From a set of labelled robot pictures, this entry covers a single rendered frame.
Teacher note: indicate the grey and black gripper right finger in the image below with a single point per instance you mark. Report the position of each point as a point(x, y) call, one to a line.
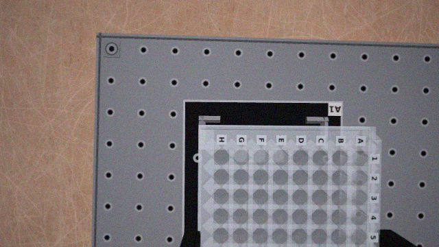
point(389, 238)

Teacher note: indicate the white well plate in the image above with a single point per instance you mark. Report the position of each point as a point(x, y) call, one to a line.
point(245, 193)

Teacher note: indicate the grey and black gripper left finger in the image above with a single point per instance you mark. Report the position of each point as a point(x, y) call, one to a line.
point(191, 238)

